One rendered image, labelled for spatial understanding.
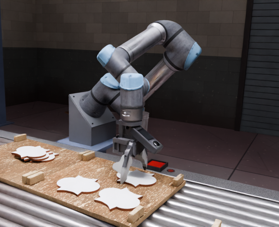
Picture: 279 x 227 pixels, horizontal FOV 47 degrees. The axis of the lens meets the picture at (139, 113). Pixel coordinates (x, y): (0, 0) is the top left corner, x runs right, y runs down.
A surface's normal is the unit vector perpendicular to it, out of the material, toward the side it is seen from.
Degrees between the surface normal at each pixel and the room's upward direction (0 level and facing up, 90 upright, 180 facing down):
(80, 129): 90
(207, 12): 90
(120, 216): 0
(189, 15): 90
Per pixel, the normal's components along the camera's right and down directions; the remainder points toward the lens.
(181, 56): -0.38, 0.50
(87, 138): -0.51, 0.16
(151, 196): 0.04, -0.98
